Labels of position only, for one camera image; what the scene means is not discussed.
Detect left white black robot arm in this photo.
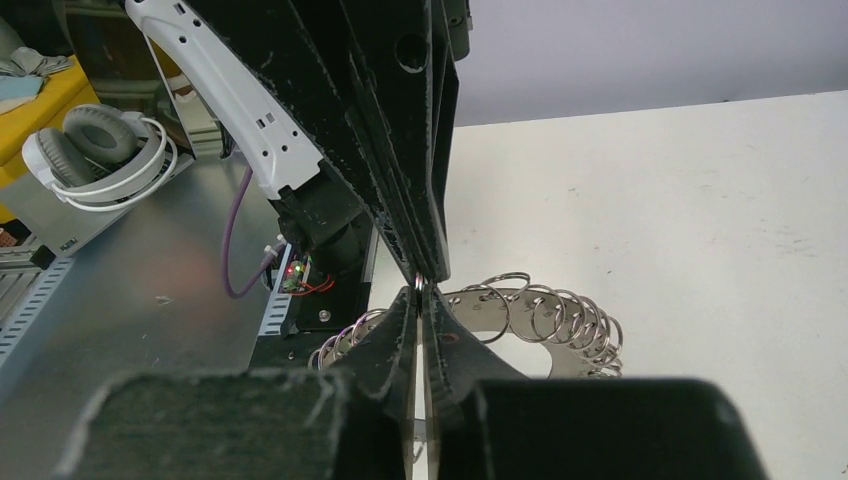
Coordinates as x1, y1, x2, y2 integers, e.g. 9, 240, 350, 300
123, 1, 472, 283

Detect white grey headphones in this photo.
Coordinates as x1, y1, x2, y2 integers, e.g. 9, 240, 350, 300
22, 104, 181, 213

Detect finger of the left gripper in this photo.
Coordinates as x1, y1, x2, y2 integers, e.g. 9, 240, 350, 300
341, 1, 459, 282
198, 0, 425, 283

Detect yellow box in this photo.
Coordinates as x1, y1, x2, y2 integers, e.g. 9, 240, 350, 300
1, 55, 99, 189

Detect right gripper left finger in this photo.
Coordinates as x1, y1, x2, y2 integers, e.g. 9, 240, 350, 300
56, 287, 418, 479

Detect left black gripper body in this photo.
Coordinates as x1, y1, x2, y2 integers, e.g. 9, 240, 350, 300
188, 1, 472, 80

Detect metal disc keyring holder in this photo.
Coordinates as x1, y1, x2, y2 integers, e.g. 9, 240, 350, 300
307, 271, 625, 380

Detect left white cable duct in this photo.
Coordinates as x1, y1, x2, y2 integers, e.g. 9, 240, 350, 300
2, 257, 270, 368

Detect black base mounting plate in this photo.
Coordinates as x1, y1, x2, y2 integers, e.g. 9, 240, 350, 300
248, 214, 379, 369

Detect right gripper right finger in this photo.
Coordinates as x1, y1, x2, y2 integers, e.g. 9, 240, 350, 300
421, 286, 767, 479

